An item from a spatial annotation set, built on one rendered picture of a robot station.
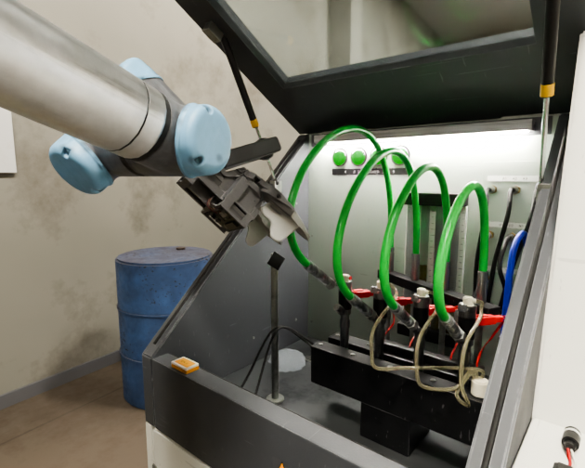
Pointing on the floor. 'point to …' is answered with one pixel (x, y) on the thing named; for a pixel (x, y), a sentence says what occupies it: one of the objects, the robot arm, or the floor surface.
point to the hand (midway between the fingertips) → (292, 234)
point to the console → (578, 263)
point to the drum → (149, 302)
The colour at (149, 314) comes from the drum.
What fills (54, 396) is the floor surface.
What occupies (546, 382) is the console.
